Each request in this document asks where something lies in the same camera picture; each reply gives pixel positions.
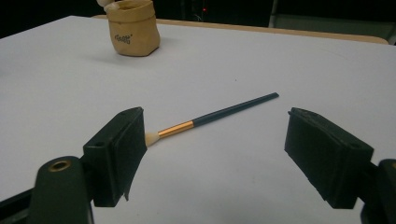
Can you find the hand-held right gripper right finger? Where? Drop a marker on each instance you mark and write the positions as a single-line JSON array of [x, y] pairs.
[[323, 155]]

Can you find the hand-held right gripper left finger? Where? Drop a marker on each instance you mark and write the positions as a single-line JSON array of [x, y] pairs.
[[113, 155]]

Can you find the dark green paint brush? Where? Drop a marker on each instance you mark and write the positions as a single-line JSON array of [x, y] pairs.
[[224, 114]]

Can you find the tan paper pen holder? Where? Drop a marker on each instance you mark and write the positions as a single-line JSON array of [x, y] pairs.
[[134, 31]]

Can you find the white table sheet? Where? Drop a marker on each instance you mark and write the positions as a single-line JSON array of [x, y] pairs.
[[199, 77]]

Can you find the wooden table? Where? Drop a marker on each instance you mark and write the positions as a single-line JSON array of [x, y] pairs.
[[280, 31]]

